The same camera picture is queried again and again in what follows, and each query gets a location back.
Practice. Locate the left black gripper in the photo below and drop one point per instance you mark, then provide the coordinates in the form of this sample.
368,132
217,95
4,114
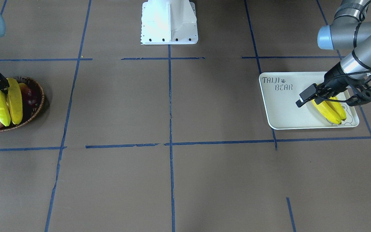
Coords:
333,78

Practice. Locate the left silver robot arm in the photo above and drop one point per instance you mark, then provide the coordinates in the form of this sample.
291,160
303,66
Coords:
347,31

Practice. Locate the brown wicker basket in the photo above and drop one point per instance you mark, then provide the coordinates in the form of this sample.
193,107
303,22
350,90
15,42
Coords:
29,113

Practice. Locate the dark red fruit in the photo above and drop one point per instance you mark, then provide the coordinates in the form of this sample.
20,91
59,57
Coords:
29,96

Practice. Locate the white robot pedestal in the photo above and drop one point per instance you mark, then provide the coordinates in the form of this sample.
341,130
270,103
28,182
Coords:
168,22

